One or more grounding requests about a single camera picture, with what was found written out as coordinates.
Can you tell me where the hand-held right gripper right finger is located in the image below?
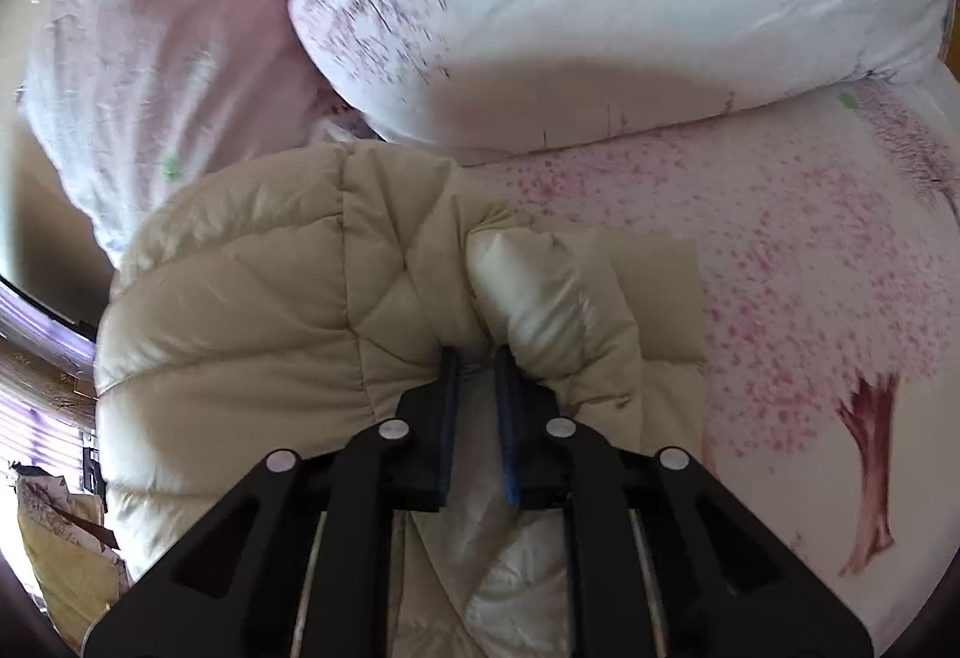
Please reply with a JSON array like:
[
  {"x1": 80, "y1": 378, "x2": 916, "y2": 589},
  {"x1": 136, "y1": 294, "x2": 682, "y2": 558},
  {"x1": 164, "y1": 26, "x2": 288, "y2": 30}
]
[{"x1": 493, "y1": 344, "x2": 875, "y2": 658}]

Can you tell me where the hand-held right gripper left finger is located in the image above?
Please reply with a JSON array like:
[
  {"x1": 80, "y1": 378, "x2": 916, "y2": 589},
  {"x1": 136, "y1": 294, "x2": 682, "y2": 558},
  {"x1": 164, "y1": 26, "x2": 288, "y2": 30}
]
[{"x1": 82, "y1": 347, "x2": 462, "y2": 658}]

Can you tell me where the beige quilted puffer jacket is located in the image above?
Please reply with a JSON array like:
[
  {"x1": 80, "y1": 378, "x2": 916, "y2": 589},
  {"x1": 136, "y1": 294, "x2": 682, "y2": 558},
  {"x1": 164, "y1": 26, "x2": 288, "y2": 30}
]
[{"x1": 94, "y1": 140, "x2": 710, "y2": 658}]

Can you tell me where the pink tree print bedsheet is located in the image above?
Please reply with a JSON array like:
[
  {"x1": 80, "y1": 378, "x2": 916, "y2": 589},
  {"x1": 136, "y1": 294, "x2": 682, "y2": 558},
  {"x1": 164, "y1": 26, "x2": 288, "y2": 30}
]
[{"x1": 442, "y1": 80, "x2": 960, "y2": 658}]

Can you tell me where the yellow cloth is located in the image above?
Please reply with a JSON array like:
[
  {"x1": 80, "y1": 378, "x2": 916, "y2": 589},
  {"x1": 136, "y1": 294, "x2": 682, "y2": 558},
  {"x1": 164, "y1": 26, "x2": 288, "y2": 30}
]
[{"x1": 15, "y1": 478, "x2": 132, "y2": 644}]

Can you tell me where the pink edged tree print pillow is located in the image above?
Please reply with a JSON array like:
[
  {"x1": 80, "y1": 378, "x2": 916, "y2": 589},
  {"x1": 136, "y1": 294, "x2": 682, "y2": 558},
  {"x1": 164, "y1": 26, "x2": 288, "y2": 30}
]
[{"x1": 199, "y1": 0, "x2": 957, "y2": 168}]

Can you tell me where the large crinkled floral pillow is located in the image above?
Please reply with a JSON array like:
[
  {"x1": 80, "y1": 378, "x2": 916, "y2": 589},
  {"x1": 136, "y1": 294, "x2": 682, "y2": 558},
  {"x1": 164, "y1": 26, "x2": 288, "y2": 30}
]
[{"x1": 15, "y1": 0, "x2": 376, "y2": 269}]

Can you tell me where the wooden bed frame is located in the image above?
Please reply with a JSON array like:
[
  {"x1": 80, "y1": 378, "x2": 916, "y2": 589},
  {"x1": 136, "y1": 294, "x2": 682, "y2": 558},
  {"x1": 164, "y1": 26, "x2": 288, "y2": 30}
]
[{"x1": 0, "y1": 275, "x2": 102, "y2": 426}]

